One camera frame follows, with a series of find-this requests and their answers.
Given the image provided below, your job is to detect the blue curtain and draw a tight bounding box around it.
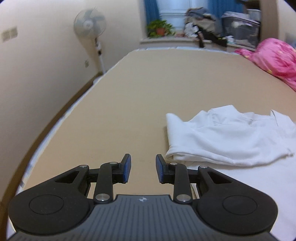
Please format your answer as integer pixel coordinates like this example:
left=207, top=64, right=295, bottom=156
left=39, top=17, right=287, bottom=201
left=208, top=0, right=243, bottom=17
left=144, top=0, right=160, bottom=24

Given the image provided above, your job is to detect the wooden wardrobe panel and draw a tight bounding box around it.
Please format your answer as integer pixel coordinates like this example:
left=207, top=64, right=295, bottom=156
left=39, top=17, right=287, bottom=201
left=260, top=0, right=281, bottom=42

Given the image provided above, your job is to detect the white shelf basket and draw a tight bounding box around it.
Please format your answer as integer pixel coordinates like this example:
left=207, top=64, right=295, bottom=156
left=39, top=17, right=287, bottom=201
left=247, top=8, right=262, bottom=22

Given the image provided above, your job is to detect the potted green plant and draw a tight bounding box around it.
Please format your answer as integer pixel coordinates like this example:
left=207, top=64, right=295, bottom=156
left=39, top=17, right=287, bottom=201
left=147, top=20, right=176, bottom=39

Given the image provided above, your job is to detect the window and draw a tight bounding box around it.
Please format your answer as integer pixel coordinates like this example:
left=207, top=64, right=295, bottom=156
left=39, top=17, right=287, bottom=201
left=158, top=0, right=210, bottom=30

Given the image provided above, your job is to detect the clear plastic storage bin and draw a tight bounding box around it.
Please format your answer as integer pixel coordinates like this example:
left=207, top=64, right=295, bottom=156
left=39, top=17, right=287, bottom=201
left=221, top=11, right=260, bottom=48

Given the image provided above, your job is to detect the tan bed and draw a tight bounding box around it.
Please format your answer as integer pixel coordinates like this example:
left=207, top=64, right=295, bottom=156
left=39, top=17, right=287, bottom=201
left=0, top=47, right=296, bottom=241

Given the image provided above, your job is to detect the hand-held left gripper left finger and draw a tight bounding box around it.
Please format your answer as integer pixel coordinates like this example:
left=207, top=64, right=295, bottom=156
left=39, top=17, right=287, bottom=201
left=55, top=153, right=132, bottom=204

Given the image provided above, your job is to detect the pink floral quilt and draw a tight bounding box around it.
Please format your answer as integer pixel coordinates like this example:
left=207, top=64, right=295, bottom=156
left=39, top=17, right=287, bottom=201
left=235, top=38, right=296, bottom=92

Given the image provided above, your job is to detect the white shirt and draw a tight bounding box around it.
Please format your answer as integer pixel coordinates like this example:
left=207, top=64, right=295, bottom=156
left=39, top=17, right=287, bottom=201
left=165, top=105, right=296, bottom=232

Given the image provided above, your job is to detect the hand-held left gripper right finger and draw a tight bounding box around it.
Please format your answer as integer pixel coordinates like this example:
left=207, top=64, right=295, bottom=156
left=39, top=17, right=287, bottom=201
left=155, top=154, right=233, bottom=204

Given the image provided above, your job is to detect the white standing fan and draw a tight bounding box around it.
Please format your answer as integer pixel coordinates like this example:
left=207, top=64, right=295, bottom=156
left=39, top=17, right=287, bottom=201
left=73, top=8, right=107, bottom=75

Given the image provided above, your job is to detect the pile of dark clothes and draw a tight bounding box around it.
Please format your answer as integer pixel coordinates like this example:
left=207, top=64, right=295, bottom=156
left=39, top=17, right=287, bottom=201
left=184, top=7, right=228, bottom=48

